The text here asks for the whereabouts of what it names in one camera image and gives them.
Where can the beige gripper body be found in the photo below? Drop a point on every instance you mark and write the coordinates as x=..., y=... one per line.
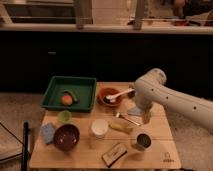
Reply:
x=146, y=117

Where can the yellow banana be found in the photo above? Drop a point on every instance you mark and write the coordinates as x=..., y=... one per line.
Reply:
x=121, y=128

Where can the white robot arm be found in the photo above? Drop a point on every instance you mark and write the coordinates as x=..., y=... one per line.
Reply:
x=151, y=88

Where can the orange bowl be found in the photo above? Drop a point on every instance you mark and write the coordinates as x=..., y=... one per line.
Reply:
x=103, y=97

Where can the purple bowl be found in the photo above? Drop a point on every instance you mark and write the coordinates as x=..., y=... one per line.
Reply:
x=66, y=137

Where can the blue grey cloth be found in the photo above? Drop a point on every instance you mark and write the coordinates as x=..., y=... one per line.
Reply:
x=134, y=111

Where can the brown grape cluster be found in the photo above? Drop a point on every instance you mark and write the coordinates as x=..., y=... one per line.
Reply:
x=131, y=94

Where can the dark metal cup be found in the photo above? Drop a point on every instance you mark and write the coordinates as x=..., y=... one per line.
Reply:
x=143, y=142

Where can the white spoon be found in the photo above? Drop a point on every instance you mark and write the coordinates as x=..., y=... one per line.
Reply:
x=112, y=98

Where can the wooden black eraser block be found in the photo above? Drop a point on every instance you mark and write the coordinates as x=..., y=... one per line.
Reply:
x=114, y=154

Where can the white cup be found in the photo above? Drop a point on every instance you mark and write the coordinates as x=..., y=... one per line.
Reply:
x=99, y=128

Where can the green plastic tray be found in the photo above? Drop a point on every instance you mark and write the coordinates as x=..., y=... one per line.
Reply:
x=80, y=89

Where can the small green cup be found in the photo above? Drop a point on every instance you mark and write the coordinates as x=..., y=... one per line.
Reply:
x=64, y=117

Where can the orange fruit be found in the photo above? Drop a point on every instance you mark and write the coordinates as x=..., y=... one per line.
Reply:
x=66, y=100

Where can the green vegetable piece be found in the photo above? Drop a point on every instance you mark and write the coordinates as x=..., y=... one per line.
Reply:
x=72, y=94

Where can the black pole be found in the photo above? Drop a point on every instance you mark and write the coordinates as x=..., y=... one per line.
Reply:
x=25, y=153

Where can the wooden post right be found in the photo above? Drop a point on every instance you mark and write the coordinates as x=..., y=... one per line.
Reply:
x=140, y=13

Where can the wooden post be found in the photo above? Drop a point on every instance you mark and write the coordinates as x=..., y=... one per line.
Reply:
x=83, y=13
x=140, y=13

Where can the wooden post left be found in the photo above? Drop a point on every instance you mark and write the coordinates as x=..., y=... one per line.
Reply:
x=83, y=13

